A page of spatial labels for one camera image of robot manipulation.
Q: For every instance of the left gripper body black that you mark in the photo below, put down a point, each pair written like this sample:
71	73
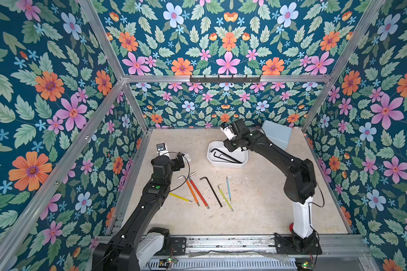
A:
173	166

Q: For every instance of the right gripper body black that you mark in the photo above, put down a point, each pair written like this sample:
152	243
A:
230	143

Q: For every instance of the large black hex key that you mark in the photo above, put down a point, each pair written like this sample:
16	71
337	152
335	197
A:
217	150

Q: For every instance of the white storage box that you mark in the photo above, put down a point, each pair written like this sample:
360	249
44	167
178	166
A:
238	154

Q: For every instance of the light blue hex key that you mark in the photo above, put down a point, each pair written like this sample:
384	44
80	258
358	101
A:
228	188

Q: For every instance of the green hex key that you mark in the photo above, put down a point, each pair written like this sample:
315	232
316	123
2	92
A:
225	198

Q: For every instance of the red hex key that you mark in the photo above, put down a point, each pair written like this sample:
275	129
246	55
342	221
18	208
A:
197	190

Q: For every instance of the medium black hex key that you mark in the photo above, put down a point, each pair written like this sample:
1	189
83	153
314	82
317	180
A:
212	190

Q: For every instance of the thin black hex key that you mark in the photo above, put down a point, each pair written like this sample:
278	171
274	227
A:
227	158

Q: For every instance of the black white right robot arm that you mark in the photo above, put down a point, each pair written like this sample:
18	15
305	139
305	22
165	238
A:
300	181

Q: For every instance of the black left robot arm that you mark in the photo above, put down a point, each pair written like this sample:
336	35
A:
128	250

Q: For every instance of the orange hex key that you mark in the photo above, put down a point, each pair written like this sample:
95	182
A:
190	188

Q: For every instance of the light blue cube box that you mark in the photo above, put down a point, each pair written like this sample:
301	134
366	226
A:
276	133

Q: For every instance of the yellow hex key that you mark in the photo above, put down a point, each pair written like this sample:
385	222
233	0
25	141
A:
180	197

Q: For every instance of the small white figurine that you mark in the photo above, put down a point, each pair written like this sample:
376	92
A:
187	156

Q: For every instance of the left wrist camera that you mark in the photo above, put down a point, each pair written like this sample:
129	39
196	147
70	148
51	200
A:
162	150

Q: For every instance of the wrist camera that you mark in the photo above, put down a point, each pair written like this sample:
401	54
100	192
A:
162	150
227	130

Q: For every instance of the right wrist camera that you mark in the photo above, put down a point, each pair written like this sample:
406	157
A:
227	130

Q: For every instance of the black hook rail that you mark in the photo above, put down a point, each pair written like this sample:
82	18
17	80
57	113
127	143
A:
235	79

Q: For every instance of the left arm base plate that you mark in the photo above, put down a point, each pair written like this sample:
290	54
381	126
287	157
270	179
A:
169	244

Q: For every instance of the white slotted cable duct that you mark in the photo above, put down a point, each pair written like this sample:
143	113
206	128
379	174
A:
220	264

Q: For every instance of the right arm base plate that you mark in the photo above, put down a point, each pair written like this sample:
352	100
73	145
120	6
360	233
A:
288	244

